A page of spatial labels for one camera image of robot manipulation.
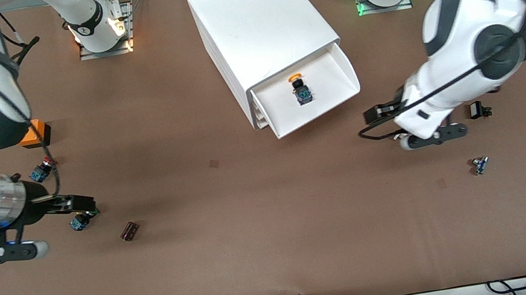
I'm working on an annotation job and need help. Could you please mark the white opening cabinet drawer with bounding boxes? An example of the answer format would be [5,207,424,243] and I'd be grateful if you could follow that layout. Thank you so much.
[244,40,368,143]

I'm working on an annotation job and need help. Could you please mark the yellow push button switch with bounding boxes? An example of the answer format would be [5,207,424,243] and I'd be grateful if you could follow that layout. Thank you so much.
[286,70,316,108]

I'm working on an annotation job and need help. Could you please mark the dark maroon cylindrical capacitor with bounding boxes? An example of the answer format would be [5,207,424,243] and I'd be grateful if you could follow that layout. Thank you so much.
[118,220,142,243]

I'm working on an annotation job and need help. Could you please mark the small blue grey component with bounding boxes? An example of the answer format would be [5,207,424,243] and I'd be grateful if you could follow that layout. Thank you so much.
[470,155,491,177]

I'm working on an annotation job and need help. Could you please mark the green push button switch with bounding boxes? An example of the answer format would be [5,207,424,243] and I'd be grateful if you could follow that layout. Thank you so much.
[68,206,102,233]

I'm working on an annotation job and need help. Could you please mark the red push button switch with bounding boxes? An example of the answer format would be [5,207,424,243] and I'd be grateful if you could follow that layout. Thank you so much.
[27,157,59,184]

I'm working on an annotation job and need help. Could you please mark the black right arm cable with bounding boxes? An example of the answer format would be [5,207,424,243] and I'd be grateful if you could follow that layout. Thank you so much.
[0,1,69,208]

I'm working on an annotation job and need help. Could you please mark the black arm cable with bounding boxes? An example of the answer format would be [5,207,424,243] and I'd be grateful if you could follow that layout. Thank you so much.
[0,1,69,208]
[335,0,526,145]

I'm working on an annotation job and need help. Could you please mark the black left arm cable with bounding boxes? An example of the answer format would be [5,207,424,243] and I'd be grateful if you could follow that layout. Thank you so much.
[335,0,526,145]

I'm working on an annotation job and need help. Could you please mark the orange button enclosure box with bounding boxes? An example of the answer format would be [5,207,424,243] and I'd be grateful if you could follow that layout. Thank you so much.
[15,117,54,151]

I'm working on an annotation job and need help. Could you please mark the small black switch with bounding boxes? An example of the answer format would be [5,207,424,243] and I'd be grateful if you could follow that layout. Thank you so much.
[468,98,494,121]

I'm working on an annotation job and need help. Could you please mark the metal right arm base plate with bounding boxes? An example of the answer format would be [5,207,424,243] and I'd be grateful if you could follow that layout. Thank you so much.
[71,1,139,62]

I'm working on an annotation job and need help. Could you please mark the black looped floor cable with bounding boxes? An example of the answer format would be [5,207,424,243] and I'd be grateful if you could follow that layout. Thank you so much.
[486,275,526,295]

